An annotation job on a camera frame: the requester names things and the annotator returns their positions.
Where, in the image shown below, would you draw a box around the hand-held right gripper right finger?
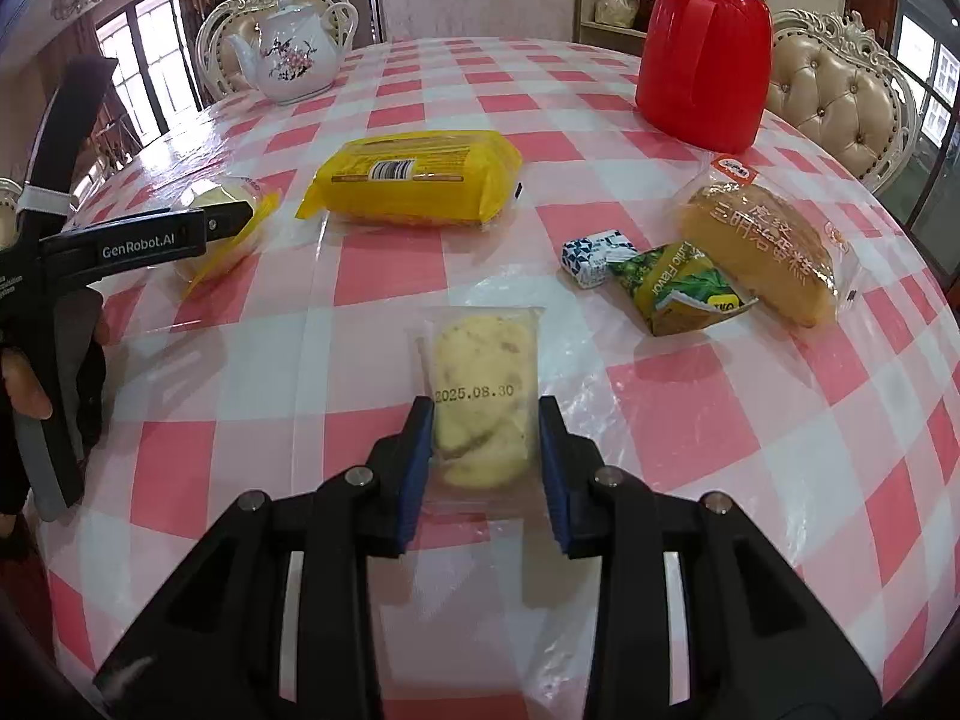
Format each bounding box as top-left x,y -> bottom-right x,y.
536,395 -> 882,720

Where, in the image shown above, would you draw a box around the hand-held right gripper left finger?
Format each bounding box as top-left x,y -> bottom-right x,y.
94,395 -> 436,720

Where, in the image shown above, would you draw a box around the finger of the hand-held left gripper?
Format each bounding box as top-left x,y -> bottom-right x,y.
37,208 -> 207,290
204,202 -> 254,242

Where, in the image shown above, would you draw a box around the clear yellow-edged cake packet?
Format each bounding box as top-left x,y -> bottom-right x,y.
174,172 -> 282,297

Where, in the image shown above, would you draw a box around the clear round cookie packet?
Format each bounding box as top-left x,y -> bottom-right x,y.
405,305 -> 548,522

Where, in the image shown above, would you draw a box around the person's left hand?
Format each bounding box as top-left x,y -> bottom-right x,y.
0,349 -> 55,421

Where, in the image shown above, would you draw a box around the white floral teapot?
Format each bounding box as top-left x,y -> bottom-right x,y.
225,0 -> 361,106

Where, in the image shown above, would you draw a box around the glazed balcony door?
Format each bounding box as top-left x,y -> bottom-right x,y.
94,0 -> 203,151

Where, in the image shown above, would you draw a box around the large yellow cake packet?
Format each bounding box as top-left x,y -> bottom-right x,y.
296,130 -> 524,230

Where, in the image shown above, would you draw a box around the green leaf-print snack packet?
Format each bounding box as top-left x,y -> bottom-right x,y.
607,242 -> 760,337

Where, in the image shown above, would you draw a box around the small blue white packet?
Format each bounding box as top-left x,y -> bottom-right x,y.
559,229 -> 638,290

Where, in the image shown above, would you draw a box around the clear bread cake packet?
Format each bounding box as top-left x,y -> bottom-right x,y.
671,152 -> 863,329

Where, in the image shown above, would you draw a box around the red thermos jug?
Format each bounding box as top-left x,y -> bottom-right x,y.
635,0 -> 773,155

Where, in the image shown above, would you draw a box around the dark framed glass door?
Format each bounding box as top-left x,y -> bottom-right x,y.
847,0 -> 960,271

